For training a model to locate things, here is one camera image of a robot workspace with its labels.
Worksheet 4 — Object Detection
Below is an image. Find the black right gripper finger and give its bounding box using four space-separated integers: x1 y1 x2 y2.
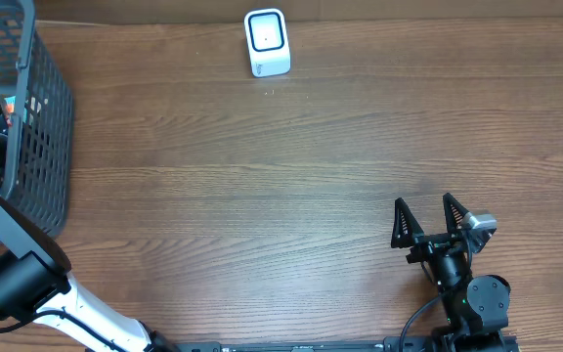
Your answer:
391 198 424 248
443 193 468 234

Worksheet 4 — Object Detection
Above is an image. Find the orange snack packet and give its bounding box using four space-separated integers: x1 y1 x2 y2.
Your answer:
4 96 16 114

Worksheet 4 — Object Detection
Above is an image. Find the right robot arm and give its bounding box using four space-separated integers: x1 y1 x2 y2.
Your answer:
391 193 518 352

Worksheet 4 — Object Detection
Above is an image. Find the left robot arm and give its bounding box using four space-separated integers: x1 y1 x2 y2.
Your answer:
0 196 177 351

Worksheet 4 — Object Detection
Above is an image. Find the white barcode scanner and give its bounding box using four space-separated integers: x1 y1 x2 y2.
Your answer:
243 8 291 78

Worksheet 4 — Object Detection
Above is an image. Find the grey plastic mesh basket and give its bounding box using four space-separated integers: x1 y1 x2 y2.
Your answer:
0 0 74 237

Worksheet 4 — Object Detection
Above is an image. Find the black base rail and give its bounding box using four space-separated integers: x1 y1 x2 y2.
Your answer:
163 336 522 352

